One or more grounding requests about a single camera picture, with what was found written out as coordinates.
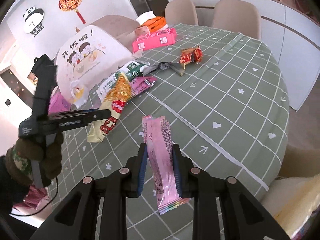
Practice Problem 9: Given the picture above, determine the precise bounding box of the yellow red snack bag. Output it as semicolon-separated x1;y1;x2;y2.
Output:
87;73;131;143

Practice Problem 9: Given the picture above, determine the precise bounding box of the magenta yellow snack wrapper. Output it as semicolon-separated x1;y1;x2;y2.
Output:
130;76;157;98

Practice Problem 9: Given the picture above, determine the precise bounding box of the white green milk pouch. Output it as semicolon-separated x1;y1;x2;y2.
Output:
96;60;151;100

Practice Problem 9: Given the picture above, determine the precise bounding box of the pink stick sachet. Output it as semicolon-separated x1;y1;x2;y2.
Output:
142;115;189;215

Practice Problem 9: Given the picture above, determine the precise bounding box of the red gold candy wrapper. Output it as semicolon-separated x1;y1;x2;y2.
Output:
180;46;203;64

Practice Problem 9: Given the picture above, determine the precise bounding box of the yellow lined trash bin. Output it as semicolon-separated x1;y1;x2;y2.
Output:
261;175;319;239

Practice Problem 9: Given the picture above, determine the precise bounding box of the left gloved hand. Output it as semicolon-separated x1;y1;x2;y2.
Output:
4;133;64;186

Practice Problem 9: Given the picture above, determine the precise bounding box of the white cartoon food cover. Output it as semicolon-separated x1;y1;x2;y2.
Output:
55;25;133;102

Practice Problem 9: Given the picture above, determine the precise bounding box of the beige chair near bin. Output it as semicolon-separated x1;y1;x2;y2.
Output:
278;144;320;178

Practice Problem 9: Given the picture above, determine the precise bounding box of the beige chair behind cover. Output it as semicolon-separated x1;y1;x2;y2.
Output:
91;15;140;52

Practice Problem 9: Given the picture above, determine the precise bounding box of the green checkered tablecloth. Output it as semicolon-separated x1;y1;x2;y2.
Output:
47;23;290;240

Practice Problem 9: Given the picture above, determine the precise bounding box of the pink toy box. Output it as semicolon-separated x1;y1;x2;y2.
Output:
132;28;177;53

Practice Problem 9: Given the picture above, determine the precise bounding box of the red Chinese knot decoration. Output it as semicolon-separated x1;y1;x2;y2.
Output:
58;0;86;24

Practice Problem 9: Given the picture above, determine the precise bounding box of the orange tissue box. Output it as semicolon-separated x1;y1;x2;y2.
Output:
135;11;168;36

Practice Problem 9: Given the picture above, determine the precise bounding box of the beige chair far left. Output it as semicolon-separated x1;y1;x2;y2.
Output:
165;0;199;25

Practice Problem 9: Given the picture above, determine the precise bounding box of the beige chair far right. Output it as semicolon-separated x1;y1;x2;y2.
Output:
212;0;261;40

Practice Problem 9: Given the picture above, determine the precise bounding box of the black cable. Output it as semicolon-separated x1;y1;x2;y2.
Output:
8;175;60;217

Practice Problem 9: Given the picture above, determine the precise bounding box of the panda wall clock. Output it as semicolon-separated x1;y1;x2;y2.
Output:
23;6;44;37

